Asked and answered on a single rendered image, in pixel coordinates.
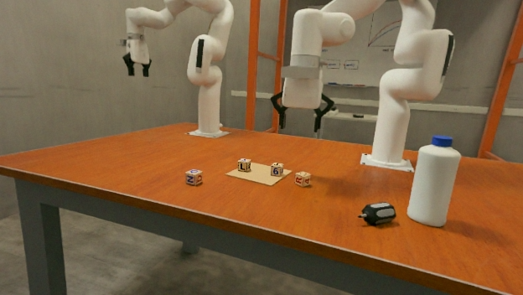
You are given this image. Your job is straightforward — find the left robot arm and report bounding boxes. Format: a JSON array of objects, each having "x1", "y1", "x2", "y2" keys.
[{"x1": 281, "y1": 0, "x2": 454, "y2": 168}]

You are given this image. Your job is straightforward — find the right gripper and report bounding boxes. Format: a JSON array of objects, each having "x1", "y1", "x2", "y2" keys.
[{"x1": 122, "y1": 39, "x2": 152, "y2": 77}]

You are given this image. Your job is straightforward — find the tan square mat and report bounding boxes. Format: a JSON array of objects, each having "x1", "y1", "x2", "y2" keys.
[{"x1": 225, "y1": 163, "x2": 293, "y2": 187}]

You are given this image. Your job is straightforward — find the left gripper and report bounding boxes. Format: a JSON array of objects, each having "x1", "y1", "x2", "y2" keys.
[{"x1": 271, "y1": 70, "x2": 334, "y2": 132}]

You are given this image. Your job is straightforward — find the white plastic bottle with blue cap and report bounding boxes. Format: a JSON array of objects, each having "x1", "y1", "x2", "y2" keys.
[{"x1": 407, "y1": 136, "x2": 461, "y2": 227}]

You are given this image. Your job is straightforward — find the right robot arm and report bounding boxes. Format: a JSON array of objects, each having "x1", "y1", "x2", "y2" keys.
[{"x1": 116, "y1": 0, "x2": 234, "y2": 136}]

